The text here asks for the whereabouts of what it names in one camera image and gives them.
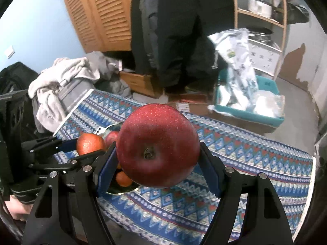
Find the small orange tangerine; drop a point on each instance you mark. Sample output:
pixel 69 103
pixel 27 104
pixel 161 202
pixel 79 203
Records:
pixel 124 179

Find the white wall switch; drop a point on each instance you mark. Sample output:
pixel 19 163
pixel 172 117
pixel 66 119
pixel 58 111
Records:
pixel 9 51

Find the grey suitcase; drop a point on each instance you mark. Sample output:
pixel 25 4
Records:
pixel 74 94

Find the teal box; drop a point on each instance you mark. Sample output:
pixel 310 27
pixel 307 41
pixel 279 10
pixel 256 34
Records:
pixel 268 83

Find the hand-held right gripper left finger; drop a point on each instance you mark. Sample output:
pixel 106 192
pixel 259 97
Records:
pixel 106 173

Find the white printed plastic bag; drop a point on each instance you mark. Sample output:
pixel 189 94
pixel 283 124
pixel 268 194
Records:
pixel 237 63

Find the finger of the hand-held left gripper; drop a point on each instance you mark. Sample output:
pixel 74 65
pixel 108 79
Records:
pixel 67 145
pixel 84 158

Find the black backpack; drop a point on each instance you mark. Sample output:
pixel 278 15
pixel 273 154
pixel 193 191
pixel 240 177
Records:
pixel 15 76

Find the beige garment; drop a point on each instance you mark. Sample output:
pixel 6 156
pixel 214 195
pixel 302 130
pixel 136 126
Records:
pixel 63 74

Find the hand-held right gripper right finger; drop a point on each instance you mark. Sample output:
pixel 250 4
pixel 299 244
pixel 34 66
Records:
pixel 212 173

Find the grey garment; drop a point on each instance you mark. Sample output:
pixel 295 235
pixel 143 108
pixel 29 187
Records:
pixel 109 69

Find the small red apple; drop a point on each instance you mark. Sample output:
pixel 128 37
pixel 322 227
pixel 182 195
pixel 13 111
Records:
pixel 112 137

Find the steel pot with dark lid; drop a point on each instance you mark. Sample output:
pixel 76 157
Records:
pixel 260 35

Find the brown cardboard box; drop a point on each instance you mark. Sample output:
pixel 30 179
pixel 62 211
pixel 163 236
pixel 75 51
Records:
pixel 138 81

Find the wooden shelf rack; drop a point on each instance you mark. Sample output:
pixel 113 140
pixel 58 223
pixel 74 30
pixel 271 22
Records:
pixel 283 30

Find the person's left hand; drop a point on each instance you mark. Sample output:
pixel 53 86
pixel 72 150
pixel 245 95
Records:
pixel 16 209

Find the large red apple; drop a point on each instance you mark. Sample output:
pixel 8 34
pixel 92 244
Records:
pixel 158 137

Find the person in dark clothes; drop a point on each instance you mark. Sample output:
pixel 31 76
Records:
pixel 178 43

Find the blue patterned tablecloth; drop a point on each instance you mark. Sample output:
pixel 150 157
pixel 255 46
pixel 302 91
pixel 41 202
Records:
pixel 230 153

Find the wooden louvered door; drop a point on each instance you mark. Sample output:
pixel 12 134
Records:
pixel 102 12

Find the flat brown cardboard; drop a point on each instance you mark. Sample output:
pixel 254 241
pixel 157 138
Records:
pixel 189 103

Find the clear plastic bag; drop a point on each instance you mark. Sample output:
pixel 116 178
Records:
pixel 268 104

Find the large orange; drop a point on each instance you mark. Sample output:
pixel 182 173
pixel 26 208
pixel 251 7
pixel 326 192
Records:
pixel 89 144

